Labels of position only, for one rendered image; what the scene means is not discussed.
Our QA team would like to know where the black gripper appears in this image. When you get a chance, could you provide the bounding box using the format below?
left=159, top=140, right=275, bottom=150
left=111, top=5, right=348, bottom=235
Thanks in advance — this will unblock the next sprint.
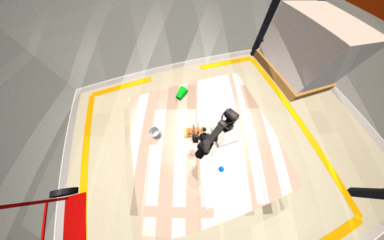
left=192, top=133, right=218, bottom=143

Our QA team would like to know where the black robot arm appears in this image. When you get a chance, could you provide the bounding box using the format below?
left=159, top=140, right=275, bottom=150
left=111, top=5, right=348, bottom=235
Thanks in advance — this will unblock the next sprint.
left=195, top=108, right=239, bottom=159

